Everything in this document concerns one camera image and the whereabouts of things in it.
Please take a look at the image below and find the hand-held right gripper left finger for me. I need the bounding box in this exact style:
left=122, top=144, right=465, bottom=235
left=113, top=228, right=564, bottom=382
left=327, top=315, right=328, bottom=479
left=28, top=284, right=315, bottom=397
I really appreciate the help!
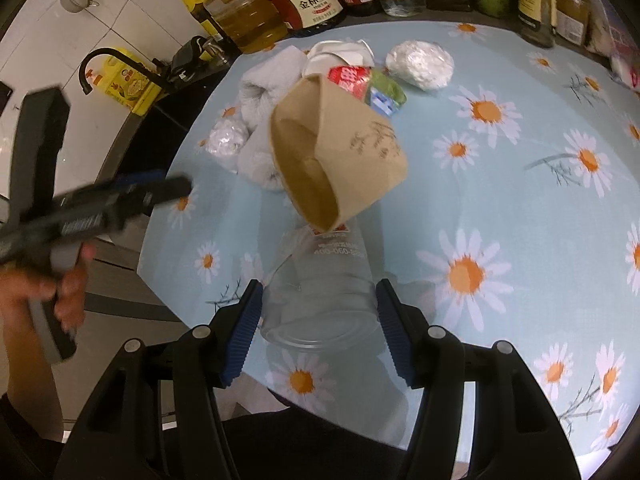
left=52, top=279, right=264, bottom=480

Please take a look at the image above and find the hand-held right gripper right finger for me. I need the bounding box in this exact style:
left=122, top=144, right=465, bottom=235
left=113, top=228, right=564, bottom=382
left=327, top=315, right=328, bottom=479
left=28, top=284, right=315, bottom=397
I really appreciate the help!
left=376, top=279, right=583, bottom=480

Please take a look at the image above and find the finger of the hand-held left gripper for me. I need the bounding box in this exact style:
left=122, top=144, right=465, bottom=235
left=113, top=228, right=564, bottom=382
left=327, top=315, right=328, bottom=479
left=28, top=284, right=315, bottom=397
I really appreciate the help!
left=112, top=169, right=171, bottom=192
left=115, top=175, right=194, bottom=218

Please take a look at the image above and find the pale paper towel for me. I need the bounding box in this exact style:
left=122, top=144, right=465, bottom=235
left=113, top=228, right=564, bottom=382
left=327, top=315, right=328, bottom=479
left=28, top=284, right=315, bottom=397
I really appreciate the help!
left=236, top=45, right=311, bottom=191

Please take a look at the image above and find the brown paper bag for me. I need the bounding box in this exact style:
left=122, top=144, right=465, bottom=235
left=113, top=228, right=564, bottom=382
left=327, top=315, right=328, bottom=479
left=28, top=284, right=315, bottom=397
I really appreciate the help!
left=269, top=74, right=408, bottom=233

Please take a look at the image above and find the red snack wrapper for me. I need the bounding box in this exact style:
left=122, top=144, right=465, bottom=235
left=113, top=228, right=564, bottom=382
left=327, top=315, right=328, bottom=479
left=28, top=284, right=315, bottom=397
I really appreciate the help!
left=327, top=65, right=373, bottom=101

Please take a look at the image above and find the green blue snack wrapper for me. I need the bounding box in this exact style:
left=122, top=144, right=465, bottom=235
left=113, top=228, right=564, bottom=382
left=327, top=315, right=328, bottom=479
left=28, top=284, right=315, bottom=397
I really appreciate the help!
left=367, top=69, right=407, bottom=117

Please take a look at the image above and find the person's left forearm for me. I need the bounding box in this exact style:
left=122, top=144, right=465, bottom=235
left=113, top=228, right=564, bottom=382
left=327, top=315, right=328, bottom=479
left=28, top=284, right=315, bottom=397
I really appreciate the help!
left=0, top=310, right=68, bottom=480

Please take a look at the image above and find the person's left hand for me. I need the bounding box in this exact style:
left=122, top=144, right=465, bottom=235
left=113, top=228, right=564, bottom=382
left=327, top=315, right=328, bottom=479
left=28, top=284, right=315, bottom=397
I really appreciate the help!
left=0, top=245, right=99, bottom=342

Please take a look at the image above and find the dark kitchen sink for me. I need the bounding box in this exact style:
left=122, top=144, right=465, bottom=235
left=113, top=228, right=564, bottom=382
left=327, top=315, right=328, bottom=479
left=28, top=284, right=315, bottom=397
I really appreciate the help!
left=95, top=55, right=241, bottom=196

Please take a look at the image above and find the small crumpled white ball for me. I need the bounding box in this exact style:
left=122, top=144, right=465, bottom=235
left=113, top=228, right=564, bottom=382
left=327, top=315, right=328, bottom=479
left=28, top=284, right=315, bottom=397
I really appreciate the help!
left=207, top=117, right=250, bottom=158

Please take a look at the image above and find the yellow oil jug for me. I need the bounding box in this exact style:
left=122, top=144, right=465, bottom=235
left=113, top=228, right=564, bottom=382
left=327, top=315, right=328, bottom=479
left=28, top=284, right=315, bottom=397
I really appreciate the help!
left=86, top=47, right=163, bottom=116

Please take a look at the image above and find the black curved faucet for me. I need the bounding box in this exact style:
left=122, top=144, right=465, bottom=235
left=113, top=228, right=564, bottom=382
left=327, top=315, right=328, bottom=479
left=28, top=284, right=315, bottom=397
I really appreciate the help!
left=79, top=47, right=171, bottom=97

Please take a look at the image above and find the grey kitchen cabinet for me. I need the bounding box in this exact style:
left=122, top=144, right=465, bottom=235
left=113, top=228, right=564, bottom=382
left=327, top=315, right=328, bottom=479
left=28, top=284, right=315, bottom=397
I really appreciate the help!
left=75, top=210, right=191, bottom=326

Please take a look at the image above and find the black metal sink fitting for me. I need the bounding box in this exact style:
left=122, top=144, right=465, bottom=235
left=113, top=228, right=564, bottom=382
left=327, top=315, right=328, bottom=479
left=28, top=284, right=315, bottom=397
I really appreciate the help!
left=165, top=35, right=236, bottom=93

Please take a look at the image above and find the blue daisy print tablecloth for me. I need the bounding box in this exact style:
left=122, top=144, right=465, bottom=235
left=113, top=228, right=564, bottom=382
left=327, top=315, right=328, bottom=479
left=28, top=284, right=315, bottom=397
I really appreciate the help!
left=137, top=20, right=640, bottom=461

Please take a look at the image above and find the large crumpled foil ball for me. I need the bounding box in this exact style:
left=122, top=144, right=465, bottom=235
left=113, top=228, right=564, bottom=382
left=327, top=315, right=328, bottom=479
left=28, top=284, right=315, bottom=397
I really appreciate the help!
left=385, top=39, right=455, bottom=92

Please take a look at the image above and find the dark bottle cream label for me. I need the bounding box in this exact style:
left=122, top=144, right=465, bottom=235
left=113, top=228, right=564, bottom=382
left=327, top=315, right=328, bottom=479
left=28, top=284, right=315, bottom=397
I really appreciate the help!
left=515, top=0, right=556, bottom=48

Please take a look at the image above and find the brown seasoning jar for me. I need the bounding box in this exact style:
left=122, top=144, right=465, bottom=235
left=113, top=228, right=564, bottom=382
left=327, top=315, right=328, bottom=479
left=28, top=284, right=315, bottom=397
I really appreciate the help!
left=552, top=0, right=591, bottom=46

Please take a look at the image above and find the white pink packet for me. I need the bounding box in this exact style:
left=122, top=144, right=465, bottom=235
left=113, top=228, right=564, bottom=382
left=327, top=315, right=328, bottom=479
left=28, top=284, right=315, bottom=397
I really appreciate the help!
left=585, top=0, right=640, bottom=91

